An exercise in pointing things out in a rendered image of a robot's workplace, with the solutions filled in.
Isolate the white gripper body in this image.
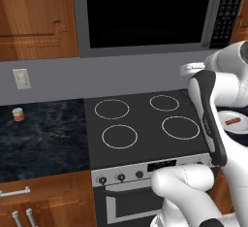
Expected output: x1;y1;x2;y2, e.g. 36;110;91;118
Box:
179;61;208;77

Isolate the grey microwave oven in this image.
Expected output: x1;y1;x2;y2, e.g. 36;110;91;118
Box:
71;0;248;59

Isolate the brown kebab skewer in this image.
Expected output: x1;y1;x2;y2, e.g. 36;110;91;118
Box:
224;116;242;126

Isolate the white plate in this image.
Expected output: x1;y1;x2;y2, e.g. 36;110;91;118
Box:
218;110;248;134

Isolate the black hob stove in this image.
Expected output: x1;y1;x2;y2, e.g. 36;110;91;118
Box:
83;88;225;227

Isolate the wooden base cupboard door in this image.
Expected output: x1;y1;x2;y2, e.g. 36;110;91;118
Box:
0;203;24;227
20;195;98;227
207;171;234;216

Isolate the oven door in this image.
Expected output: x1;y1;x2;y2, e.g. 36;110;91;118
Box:
92;181;167;227

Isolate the small colourful can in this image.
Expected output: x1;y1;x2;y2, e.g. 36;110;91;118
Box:
12;107;26;122

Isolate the wooden drawer front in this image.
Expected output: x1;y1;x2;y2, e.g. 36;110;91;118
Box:
0;169;94;207

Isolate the wooden wall cupboard door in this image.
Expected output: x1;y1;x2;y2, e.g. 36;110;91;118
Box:
230;0;248;44
0;0;79;62

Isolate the silver oven door handle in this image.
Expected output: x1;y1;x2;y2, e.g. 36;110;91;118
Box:
104;178;155;193

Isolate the beige wall switch plate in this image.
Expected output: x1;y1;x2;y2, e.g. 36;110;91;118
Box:
12;68;33;91

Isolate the silver drawer handle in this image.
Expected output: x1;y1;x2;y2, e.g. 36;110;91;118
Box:
0;185;32;199

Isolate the silver cupboard handle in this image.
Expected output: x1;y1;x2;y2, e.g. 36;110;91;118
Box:
12;210;24;227
25;208;38;227

